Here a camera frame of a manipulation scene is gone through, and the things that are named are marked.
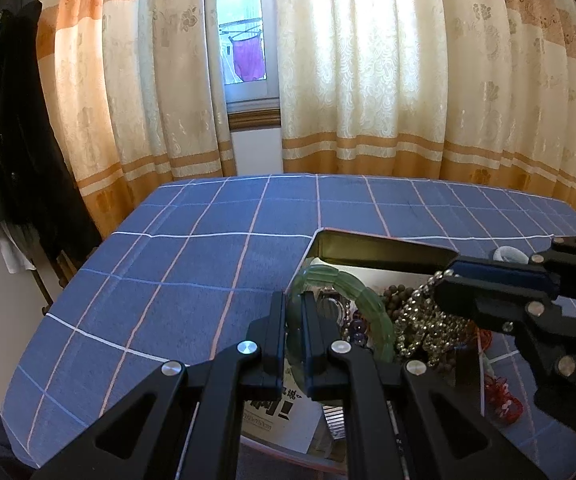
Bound black coat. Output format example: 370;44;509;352
0;0;101;271

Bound window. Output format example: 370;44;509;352
215;0;281;131

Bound white garment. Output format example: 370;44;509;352
0;222;36;275

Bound wide cream orange curtain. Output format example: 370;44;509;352
273;0;576;211

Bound silver wrist watch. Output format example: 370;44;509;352
316;290;356;443

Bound printed paper sheet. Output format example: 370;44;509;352
242;259;436;453

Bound purple hanging garment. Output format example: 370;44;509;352
229;32;265;82

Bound white jade bangle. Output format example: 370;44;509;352
492;246;529;266

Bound pink tin box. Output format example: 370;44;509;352
240;228;491;476

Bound red knot charm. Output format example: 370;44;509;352
482;357;524;427

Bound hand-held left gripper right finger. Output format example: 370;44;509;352
300;291;549;480

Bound green jade bangle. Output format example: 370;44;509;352
286;267;397;361

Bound blue checked tablecloth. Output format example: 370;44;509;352
0;174;576;480

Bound brown wooden bead bracelet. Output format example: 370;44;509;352
380;284;421;322

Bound silver bead necklace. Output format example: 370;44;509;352
394;270;476;368

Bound narrow cream orange curtain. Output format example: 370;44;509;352
35;0;236;241

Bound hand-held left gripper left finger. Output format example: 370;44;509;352
33;290;289;480

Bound dark bead bracelet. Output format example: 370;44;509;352
349;310;371;348

